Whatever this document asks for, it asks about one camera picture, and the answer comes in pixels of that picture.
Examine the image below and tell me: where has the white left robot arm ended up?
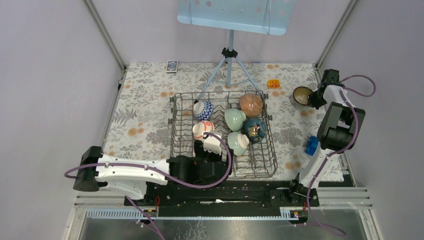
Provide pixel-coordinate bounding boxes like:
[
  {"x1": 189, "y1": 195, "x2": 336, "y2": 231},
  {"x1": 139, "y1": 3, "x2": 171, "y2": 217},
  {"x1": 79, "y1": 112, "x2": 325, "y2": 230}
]
[{"x1": 73, "y1": 140, "x2": 232, "y2": 206}]

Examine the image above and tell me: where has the blue plastic toy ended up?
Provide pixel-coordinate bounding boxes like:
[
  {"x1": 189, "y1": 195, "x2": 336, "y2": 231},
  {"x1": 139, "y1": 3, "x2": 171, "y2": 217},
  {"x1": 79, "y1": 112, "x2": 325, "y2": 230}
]
[{"x1": 304, "y1": 136, "x2": 319, "y2": 156}]

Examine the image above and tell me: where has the grey wire dish rack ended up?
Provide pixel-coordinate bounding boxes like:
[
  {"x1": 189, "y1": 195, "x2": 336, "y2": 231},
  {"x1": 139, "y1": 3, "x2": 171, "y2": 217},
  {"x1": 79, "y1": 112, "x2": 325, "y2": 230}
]
[{"x1": 167, "y1": 91, "x2": 279, "y2": 181}]

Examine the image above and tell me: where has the dark teal gold bowl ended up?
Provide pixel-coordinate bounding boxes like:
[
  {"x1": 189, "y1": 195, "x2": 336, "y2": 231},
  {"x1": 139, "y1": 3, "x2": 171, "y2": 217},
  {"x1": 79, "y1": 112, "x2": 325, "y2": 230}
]
[{"x1": 241, "y1": 117, "x2": 269, "y2": 144}]

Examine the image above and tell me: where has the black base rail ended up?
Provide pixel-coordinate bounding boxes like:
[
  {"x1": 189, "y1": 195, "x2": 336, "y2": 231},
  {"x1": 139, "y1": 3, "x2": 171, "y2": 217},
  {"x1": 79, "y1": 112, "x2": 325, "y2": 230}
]
[{"x1": 134, "y1": 180, "x2": 320, "y2": 218}]

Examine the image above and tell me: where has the playing card box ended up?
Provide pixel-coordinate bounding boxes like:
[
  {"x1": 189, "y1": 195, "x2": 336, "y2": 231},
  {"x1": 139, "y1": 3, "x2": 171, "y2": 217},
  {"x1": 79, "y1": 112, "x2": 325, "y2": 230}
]
[{"x1": 165, "y1": 60, "x2": 179, "y2": 74}]

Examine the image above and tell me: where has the pale green checkered bowl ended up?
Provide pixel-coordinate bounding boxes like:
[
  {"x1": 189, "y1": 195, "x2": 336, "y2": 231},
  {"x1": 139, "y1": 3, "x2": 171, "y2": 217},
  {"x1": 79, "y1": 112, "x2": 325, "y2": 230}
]
[{"x1": 227, "y1": 132, "x2": 250, "y2": 157}]

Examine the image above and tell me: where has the light blue tripod stand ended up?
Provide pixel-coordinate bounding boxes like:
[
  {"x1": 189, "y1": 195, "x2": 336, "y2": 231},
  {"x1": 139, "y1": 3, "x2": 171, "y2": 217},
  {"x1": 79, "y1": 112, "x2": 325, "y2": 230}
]
[{"x1": 194, "y1": 29, "x2": 259, "y2": 103}]

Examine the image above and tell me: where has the light green bowl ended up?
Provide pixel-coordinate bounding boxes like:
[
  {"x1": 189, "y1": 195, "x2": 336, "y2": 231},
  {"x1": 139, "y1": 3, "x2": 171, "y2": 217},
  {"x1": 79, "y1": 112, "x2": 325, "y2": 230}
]
[{"x1": 224, "y1": 108, "x2": 247, "y2": 132}]

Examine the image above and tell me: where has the blue white zigzag bowl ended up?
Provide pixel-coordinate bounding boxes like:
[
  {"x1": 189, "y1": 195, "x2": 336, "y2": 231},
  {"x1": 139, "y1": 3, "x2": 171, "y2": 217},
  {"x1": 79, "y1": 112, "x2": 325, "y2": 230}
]
[{"x1": 193, "y1": 100, "x2": 214, "y2": 121}]

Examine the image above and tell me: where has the pink speckled bowl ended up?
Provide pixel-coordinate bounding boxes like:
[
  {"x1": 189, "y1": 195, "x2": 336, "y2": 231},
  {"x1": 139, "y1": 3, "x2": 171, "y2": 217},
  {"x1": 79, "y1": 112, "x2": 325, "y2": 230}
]
[{"x1": 239, "y1": 94, "x2": 263, "y2": 118}]

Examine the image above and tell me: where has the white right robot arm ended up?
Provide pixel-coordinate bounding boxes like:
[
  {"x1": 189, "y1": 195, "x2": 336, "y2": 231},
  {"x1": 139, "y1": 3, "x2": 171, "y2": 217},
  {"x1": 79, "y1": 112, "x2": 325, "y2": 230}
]
[{"x1": 285, "y1": 69, "x2": 366, "y2": 206}]

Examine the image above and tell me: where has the white red patterned bowl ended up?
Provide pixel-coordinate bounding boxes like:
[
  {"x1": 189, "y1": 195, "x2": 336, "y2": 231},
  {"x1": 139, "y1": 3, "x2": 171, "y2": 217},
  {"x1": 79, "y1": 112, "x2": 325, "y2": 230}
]
[{"x1": 192, "y1": 120, "x2": 215, "y2": 140}]

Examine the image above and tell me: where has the small yellow orange toy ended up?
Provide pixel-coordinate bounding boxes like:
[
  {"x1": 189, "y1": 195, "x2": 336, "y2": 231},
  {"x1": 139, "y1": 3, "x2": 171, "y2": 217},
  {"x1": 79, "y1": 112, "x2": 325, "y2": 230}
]
[{"x1": 267, "y1": 79, "x2": 281, "y2": 89}]

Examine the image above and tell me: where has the light blue board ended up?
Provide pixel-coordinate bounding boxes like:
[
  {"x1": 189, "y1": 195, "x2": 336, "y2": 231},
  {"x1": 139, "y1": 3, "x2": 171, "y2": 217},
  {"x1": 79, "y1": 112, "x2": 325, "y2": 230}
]
[{"x1": 177, "y1": 0, "x2": 295, "y2": 36}]

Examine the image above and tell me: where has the dark brown patterned bowl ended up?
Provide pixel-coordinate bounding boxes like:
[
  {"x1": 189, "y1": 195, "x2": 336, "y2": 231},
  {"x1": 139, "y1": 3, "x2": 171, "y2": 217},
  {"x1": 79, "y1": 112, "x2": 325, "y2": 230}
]
[{"x1": 292, "y1": 86, "x2": 313, "y2": 107}]

